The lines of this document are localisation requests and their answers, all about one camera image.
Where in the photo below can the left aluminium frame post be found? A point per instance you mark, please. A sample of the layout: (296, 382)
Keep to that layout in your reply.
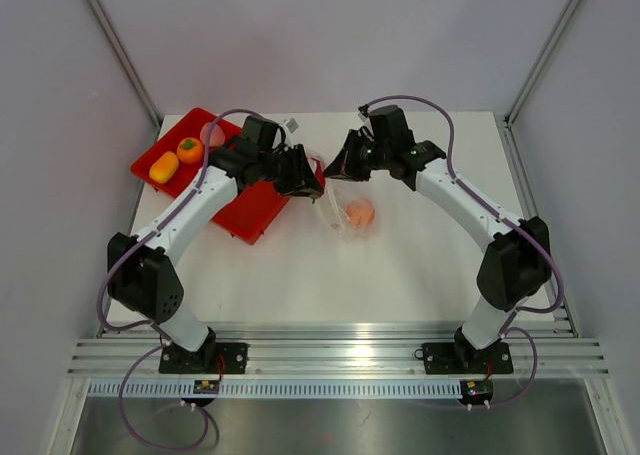
(103, 20)

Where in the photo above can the red plastic tray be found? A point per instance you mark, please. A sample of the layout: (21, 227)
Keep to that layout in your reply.
(247, 217)

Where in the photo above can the orange round fruit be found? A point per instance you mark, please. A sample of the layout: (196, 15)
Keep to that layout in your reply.
(360, 213)

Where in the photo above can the left small circuit board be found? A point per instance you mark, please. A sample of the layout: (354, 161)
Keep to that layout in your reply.
(206, 387)

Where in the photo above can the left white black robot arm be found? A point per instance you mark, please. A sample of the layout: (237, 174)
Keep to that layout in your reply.
(142, 273)

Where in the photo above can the white slotted cable duct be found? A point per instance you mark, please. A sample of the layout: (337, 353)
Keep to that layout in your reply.
(281, 389)

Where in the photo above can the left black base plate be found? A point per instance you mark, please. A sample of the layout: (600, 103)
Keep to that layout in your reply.
(228, 358)

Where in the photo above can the small circuit board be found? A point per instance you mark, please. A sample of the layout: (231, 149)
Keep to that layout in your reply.
(476, 392)
(206, 387)

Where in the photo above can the right small circuit board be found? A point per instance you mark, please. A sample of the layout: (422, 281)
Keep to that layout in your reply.
(476, 392)

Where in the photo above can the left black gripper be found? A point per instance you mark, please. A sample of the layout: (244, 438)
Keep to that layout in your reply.
(301, 181)

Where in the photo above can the orange persimmon fruit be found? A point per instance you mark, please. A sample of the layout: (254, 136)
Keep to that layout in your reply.
(190, 151)

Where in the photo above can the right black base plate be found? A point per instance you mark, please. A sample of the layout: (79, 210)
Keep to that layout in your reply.
(447, 358)

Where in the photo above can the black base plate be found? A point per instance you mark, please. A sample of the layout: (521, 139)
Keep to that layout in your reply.
(228, 358)
(447, 358)

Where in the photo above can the aluminium frame post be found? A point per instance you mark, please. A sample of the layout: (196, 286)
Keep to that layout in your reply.
(103, 20)
(551, 45)

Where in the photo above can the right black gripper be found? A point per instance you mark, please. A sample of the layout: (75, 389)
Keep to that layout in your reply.
(345, 164)

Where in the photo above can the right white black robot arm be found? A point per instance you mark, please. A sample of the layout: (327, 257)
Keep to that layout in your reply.
(515, 263)

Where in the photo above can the right aluminium frame post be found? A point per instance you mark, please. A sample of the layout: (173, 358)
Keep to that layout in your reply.
(551, 45)

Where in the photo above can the red chili pepper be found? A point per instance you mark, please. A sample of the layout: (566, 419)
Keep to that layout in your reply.
(317, 167)

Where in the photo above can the yellow orange mango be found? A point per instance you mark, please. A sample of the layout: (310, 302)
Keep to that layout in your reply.
(164, 168)

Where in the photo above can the aluminium mounting rail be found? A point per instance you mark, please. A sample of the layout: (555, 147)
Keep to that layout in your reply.
(353, 350)

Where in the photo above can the pink peach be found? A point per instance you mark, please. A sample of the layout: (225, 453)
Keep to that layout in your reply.
(215, 136)

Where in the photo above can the clear dotted zip bag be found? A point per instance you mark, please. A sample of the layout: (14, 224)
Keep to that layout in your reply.
(329, 210)

